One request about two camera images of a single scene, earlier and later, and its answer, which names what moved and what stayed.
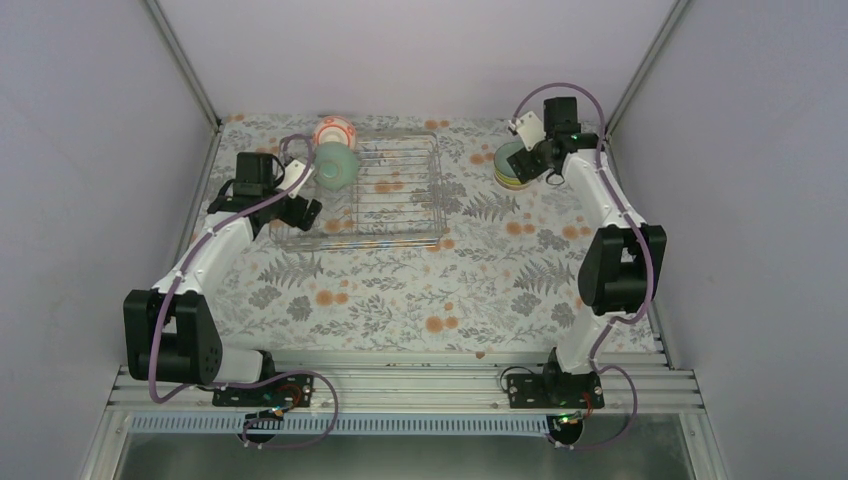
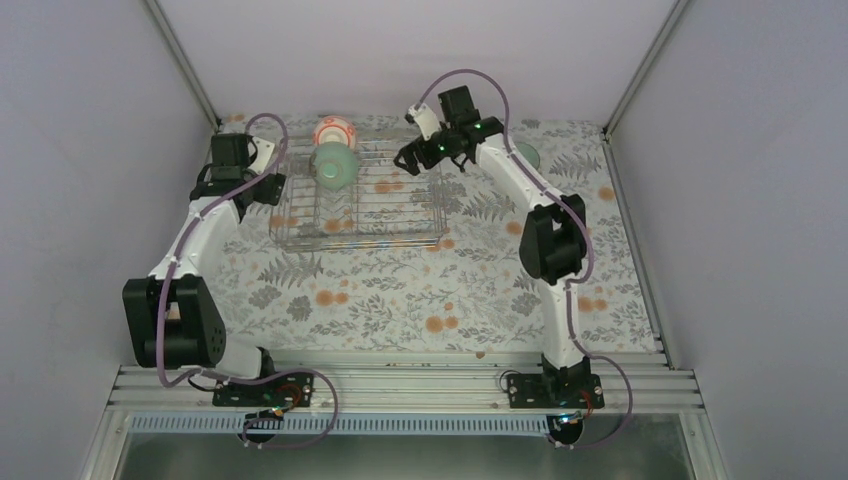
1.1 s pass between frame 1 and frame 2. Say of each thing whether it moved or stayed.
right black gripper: moved
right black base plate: stayed
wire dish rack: stayed
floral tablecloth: stayed
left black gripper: moved
